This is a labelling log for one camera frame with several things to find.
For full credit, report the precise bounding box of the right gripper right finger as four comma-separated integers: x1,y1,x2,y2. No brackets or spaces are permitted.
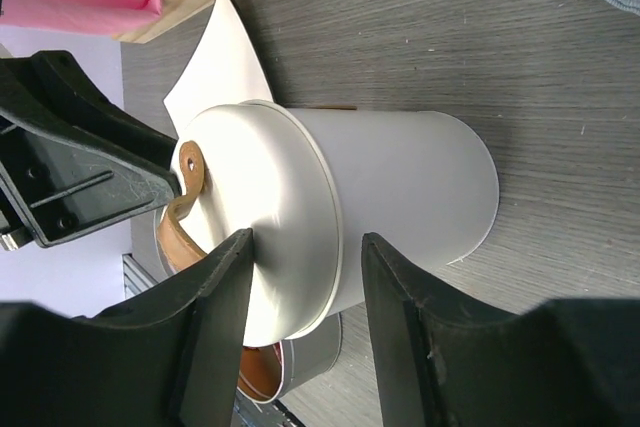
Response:
361,233,639,426

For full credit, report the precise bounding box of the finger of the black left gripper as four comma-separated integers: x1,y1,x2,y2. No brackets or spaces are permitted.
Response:
1,51,180,248

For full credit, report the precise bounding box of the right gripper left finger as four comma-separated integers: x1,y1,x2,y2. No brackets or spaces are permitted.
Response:
1,229,253,426

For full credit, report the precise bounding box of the orange fried food piece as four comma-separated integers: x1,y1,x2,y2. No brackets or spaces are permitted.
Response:
238,343,282,401

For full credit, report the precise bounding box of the shallow round metal tin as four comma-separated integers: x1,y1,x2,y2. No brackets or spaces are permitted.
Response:
237,314,343,404

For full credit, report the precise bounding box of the white square plate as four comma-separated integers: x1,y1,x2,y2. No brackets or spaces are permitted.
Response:
164,0,274,134

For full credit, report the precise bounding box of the white lid with leather strap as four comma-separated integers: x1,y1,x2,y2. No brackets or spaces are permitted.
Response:
156,101,344,348

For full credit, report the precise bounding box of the tall metal container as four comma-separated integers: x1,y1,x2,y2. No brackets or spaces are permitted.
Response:
293,109,499,313

